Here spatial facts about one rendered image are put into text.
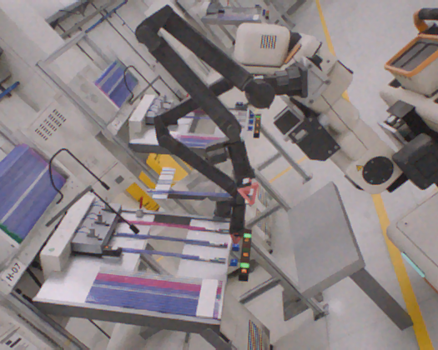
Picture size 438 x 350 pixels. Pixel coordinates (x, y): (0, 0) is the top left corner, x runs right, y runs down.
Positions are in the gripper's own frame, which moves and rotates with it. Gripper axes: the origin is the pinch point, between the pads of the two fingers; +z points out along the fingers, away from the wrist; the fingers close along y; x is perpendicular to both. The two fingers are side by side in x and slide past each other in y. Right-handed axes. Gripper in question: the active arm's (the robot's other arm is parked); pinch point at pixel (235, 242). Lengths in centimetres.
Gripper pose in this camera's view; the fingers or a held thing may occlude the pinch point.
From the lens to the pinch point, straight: 221.2
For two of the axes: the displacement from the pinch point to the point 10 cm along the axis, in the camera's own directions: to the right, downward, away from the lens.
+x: 9.8, 1.1, -1.5
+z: -0.2, 8.4, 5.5
